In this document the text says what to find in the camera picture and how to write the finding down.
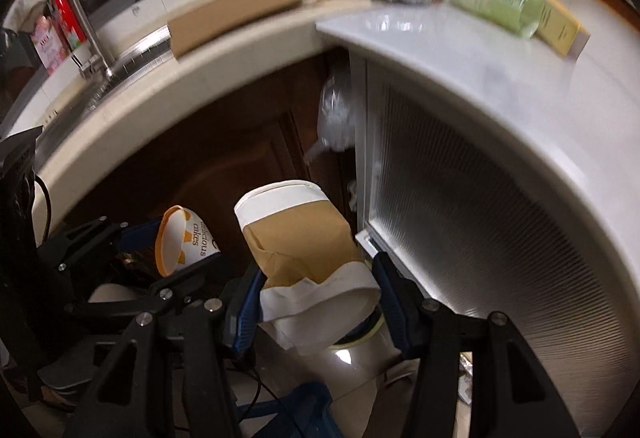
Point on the round cream-rimmed trash bin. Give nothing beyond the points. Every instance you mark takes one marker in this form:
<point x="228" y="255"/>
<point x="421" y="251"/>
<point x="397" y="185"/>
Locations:
<point x="352" y="342"/>

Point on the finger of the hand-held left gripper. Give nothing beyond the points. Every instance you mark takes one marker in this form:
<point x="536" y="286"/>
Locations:
<point x="142" y="233"/>
<point x="170" y="287"/>

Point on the steel faucet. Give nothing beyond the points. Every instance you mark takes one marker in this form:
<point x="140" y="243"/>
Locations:
<point x="87" y="35"/>

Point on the pink packet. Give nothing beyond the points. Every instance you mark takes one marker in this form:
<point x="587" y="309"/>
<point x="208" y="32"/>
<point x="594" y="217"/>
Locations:
<point x="49" y="45"/>

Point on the brown cardboard sheet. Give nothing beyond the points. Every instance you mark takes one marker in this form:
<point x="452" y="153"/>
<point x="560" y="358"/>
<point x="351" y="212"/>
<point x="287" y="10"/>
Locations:
<point x="230" y="20"/>

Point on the orange and white paper cup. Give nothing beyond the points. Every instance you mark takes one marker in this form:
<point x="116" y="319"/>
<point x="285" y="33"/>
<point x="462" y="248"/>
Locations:
<point x="177" y="238"/>

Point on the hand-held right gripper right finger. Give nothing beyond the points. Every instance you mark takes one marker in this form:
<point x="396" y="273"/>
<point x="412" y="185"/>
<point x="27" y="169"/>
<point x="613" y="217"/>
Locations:
<point x="395" y="310"/>

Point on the yellow box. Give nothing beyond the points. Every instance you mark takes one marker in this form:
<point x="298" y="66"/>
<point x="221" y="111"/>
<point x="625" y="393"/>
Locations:
<point x="560" y="23"/>

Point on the blue plastic stool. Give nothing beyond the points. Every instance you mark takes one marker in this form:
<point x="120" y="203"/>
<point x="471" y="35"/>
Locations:
<point x="305" y="410"/>

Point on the white appliance with mesh panel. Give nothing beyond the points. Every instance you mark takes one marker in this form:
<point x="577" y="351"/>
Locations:
<point x="475" y="243"/>

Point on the clear plastic bag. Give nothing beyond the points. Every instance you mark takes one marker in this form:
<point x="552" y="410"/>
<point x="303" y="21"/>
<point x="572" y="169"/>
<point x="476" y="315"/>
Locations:
<point x="337" y="113"/>

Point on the brown and white paper cup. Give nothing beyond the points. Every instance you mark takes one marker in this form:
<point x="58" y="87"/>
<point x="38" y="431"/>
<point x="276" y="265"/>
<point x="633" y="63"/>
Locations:
<point x="300" y="248"/>

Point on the red bottle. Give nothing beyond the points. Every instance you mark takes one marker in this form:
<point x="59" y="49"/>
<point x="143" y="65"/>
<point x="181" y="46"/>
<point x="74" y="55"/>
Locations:
<point x="67" y="18"/>

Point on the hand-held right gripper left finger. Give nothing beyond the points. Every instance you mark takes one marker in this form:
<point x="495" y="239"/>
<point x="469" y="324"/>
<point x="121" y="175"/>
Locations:
<point x="242" y="318"/>

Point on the steel sink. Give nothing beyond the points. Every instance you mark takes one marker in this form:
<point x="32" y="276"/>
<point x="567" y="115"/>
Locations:
<point x="100" y="90"/>

